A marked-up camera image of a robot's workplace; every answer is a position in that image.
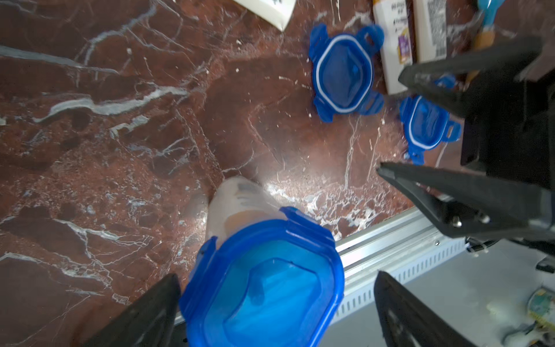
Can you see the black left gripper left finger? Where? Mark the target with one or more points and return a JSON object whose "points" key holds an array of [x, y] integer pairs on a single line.
{"points": [[147, 322]]}

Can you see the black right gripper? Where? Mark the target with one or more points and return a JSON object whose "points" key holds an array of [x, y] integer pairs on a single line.
{"points": [[516, 134]]}

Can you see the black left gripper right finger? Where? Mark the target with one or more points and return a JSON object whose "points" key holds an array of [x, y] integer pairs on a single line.
{"points": [[406, 321]]}

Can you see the clear container blue lid front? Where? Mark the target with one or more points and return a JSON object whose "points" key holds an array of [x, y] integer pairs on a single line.
{"points": [[267, 275]]}

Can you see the white shampoo bottle yellow cap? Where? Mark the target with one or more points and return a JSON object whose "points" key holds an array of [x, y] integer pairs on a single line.
{"points": [[396, 52]]}

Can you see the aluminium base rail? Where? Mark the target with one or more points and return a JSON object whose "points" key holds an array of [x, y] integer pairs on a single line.
{"points": [[407, 246]]}

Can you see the blue garden fork wooden handle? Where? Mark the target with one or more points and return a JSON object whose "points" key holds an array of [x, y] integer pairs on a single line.
{"points": [[485, 37]]}

